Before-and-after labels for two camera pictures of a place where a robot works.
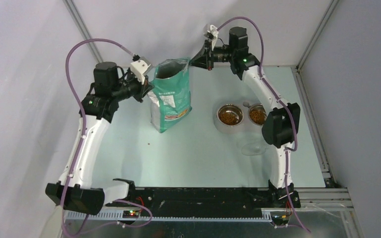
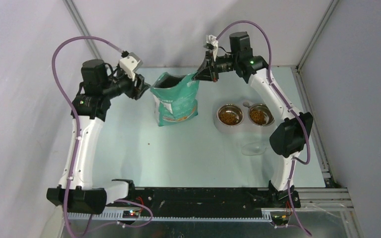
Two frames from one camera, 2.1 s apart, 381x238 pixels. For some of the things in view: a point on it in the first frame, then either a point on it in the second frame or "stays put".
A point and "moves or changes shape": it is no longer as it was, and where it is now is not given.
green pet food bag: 170,95 moves or changes shape
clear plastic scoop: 252,149 stays put
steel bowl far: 257,114 stays put
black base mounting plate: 207,202 stays put
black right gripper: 205,61 -> 203,74
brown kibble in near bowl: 229,118 stays put
